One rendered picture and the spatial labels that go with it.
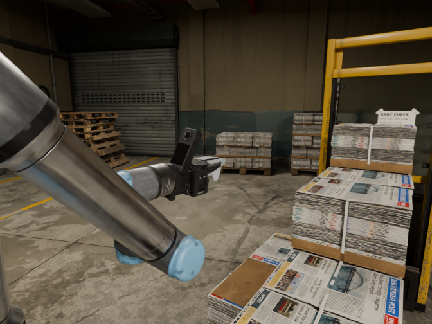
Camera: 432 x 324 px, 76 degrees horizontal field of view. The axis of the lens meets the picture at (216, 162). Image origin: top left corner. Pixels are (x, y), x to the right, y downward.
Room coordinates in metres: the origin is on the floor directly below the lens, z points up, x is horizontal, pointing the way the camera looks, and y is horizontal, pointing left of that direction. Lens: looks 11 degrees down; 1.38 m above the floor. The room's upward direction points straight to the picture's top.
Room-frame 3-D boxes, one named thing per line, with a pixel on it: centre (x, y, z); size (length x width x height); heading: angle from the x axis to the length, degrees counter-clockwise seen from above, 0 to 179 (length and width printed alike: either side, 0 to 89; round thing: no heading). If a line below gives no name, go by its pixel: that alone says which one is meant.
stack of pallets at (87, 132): (6.79, 3.09, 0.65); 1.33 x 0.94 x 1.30; 171
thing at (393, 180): (1.27, -0.70, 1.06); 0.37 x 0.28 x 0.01; 57
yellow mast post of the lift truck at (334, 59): (2.07, -0.84, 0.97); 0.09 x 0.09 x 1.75; 56
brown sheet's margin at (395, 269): (1.04, -0.53, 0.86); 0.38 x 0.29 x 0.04; 56
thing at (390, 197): (1.04, -0.54, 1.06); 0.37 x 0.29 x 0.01; 56
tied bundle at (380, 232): (1.04, -0.53, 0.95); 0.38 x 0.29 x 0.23; 56
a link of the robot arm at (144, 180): (0.55, 0.18, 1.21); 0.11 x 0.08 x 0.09; 141
